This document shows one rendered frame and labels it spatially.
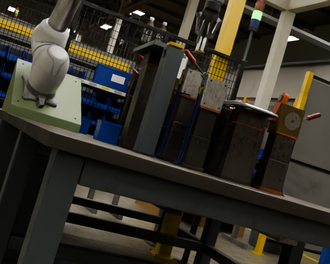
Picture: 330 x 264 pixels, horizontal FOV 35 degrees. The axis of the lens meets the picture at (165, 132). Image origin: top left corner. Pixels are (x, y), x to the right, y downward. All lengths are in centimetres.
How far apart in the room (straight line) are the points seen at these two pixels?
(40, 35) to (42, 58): 18
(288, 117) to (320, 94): 370
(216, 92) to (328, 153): 403
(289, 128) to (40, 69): 120
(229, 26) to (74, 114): 163
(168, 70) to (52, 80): 74
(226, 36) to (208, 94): 192
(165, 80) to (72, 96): 88
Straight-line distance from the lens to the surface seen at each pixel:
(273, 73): 786
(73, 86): 288
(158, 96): 204
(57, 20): 266
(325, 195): 601
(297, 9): 794
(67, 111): 271
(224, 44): 388
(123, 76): 338
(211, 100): 200
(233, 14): 394
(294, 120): 216
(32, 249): 144
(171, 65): 206
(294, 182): 573
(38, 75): 259
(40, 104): 262
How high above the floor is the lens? 73
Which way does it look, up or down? 2 degrees up
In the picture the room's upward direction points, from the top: 17 degrees clockwise
